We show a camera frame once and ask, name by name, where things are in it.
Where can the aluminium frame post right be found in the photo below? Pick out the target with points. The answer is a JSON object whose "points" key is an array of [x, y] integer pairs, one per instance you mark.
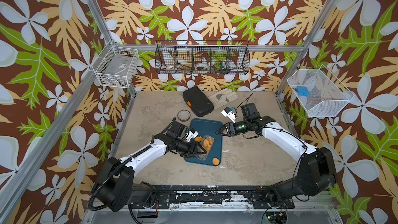
{"points": [[320, 20]]}

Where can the round orange cookie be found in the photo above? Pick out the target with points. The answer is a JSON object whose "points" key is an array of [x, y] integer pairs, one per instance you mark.
{"points": [[215, 161]]}

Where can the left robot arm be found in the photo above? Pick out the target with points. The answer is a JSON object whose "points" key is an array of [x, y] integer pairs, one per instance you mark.
{"points": [[115, 187]]}

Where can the orange cookie pile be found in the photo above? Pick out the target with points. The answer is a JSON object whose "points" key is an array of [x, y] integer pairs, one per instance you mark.
{"points": [[207, 143]]}

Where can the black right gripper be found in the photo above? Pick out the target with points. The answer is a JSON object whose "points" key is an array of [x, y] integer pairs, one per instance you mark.
{"points": [[231, 131]]}

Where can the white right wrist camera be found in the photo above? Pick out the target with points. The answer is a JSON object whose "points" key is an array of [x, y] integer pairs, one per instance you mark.
{"points": [[230, 113]]}

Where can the white tape roll in basket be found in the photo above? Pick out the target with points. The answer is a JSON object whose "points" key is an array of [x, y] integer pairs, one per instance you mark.
{"points": [[202, 67]]}

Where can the orange fish-shaped cookie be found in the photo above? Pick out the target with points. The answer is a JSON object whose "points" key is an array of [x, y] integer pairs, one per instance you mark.
{"points": [[198, 139]]}

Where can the aluminium frame post left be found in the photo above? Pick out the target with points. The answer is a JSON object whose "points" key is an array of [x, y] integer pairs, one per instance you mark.
{"points": [[104, 30]]}

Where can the black wire basket centre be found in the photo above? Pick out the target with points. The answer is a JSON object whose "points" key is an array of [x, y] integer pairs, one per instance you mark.
{"points": [[224, 57]]}

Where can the teal plastic tray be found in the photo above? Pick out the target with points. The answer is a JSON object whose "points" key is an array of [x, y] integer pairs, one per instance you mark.
{"points": [[208, 127]]}

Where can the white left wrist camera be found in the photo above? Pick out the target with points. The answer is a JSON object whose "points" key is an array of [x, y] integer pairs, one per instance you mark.
{"points": [[192, 134]]}

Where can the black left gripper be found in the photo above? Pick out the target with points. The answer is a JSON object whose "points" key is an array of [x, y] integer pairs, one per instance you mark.
{"points": [[193, 149]]}

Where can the blue object in basket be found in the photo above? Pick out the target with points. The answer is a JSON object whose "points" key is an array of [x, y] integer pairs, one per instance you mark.
{"points": [[302, 91]]}

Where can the aluminium frame post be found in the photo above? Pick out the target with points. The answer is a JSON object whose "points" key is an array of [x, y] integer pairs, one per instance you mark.
{"points": [[104, 30], [320, 20]]}

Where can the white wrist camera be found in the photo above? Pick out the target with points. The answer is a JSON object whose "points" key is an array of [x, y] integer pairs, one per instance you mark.
{"points": [[230, 113], [192, 134]]}

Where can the white wire basket right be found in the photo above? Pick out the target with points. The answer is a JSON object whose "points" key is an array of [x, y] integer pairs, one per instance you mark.
{"points": [[328, 95]]}

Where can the white wire basket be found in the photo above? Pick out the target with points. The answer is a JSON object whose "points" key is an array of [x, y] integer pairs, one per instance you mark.
{"points": [[115, 66], [328, 95]]}

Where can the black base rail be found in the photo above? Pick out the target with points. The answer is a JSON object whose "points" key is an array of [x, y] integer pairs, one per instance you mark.
{"points": [[169, 196]]}

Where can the white wire basket left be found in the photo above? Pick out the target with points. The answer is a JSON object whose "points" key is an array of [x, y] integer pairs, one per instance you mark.
{"points": [[115, 66]]}

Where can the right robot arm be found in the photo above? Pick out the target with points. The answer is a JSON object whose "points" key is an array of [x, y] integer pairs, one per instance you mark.
{"points": [[315, 171]]}

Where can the black plastic tool case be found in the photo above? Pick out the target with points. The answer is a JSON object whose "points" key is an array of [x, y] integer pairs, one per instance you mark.
{"points": [[198, 102]]}

